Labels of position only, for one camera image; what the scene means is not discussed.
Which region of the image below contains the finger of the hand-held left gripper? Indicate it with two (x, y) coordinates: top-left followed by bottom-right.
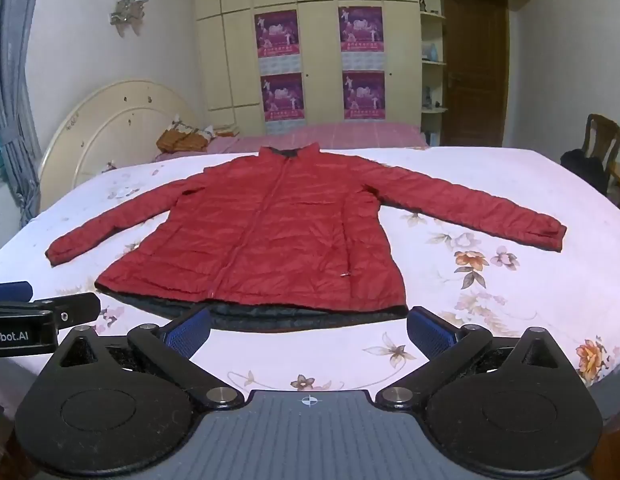
(0, 281), (33, 302)
(34, 292), (101, 330)

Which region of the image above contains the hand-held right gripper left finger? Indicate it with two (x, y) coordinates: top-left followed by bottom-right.
(58, 306), (245, 411)

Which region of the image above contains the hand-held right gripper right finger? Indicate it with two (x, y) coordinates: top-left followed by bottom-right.
(375, 305), (577, 411)

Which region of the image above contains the red puffer jacket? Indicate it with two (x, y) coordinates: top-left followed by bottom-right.
(46, 145), (567, 333)

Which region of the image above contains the floral white bed sheet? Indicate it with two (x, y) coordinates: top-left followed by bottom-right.
(0, 146), (620, 411)

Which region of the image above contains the grey curtain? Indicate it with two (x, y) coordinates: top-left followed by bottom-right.
(0, 0), (45, 226)

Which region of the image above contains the cream round headboard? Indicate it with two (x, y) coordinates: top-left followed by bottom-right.
(40, 79), (201, 193)

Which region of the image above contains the black bag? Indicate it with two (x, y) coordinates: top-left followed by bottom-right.
(560, 149), (610, 196)

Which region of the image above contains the wooden chair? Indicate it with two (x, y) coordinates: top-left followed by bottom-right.
(582, 114), (620, 196)

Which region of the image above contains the brown wooden door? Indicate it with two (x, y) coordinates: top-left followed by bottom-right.
(440, 0), (511, 148)

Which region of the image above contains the purple wall poster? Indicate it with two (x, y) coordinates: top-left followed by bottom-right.
(255, 10), (303, 75)
(338, 6), (384, 72)
(260, 73), (307, 122)
(342, 71), (387, 121)

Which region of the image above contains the glass wall lamp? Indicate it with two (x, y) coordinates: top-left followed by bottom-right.
(108, 0), (149, 37)

